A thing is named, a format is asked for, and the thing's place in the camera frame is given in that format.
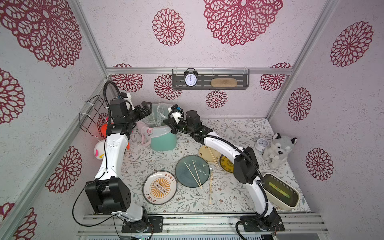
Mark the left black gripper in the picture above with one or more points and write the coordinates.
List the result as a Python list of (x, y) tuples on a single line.
[(140, 111)]

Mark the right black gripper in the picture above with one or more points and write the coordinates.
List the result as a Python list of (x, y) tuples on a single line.
[(172, 123)]

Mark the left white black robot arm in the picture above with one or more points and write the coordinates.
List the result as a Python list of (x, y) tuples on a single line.
[(107, 193)]

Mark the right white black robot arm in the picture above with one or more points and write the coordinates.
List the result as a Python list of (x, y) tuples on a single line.
[(246, 168)]

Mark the green trash bin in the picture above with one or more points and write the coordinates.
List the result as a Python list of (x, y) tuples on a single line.
[(163, 141)]

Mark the black alarm clock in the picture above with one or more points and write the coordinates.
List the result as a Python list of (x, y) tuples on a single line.
[(191, 77)]

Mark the red plush toy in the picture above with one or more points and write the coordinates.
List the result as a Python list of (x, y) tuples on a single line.
[(103, 130)]

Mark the cream small plate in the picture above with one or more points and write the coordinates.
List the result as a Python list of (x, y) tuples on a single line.
[(202, 153)]

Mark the wooden brush on shelf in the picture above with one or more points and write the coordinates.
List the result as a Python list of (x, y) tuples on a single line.
[(224, 83)]

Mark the white plush with yellow glasses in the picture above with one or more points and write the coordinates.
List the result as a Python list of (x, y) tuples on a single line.
[(99, 150)]

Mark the dark green glass plate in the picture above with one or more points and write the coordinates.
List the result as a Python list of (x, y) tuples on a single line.
[(199, 168)]

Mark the floral table mat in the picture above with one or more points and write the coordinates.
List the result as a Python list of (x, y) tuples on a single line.
[(229, 196)]

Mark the white orange sunburst plate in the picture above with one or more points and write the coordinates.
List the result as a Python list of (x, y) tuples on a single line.
[(160, 187)]

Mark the yellow patterned plate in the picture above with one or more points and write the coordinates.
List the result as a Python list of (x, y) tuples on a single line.
[(226, 164)]

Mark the small white alarm clock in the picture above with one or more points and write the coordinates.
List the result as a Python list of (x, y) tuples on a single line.
[(261, 144)]

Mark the grey husky plush toy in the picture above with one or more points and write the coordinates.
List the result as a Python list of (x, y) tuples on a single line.
[(278, 150)]

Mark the white digital scale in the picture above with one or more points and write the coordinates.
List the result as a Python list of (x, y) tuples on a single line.
[(281, 194)]

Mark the black wire wall rack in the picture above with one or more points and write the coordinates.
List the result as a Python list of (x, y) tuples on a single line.
[(91, 119)]

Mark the grey wall shelf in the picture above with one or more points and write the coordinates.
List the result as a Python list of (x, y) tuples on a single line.
[(204, 79)]

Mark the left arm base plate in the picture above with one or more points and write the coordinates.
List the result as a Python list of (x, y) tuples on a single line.
[(148, 225)]

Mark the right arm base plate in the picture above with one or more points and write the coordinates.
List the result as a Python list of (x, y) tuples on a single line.
[(272, 223)]

